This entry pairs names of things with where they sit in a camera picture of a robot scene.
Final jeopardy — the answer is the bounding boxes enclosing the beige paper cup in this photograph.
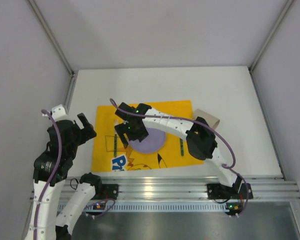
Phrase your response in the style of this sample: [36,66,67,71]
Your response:
[192,109,220,130]

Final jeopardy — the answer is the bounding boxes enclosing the aluminium corner post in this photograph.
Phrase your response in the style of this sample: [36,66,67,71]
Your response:
[248,0,296,75]
[25,0,75,76]

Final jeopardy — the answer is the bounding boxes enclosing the lilac plastic plate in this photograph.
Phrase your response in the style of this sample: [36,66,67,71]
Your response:
[129,128,167,154]

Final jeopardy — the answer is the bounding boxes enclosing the right aluminium corner post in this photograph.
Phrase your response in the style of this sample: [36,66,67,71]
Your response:
[248,0,296,75]

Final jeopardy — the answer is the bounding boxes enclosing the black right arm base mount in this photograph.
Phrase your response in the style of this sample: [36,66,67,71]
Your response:
[206,183,254,200]

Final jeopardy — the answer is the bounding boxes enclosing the slotted grey cable duct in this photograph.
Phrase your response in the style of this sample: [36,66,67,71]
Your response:
[57,202,243,213]

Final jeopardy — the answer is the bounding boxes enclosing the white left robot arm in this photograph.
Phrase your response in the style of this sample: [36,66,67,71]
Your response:
[25,104,102,240]

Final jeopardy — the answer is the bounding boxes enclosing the left aluminium corner post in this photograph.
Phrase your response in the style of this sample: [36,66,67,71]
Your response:
[25,0,75,76]

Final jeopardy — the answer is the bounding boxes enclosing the green handled spoon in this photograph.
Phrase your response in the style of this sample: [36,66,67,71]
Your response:
[179,138,185,157]

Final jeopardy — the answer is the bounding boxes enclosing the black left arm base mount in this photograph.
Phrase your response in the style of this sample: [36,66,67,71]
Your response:
[98,184,119,200]

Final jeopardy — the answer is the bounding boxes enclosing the green handled fork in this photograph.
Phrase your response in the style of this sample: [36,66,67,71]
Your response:
[113,119,119,158]

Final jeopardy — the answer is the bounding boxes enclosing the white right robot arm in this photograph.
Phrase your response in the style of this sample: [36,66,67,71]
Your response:
[110,98,244,194]

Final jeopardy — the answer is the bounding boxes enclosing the yellow cartoon print placemat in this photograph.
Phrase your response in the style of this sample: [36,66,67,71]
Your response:
[91,105,202,172]

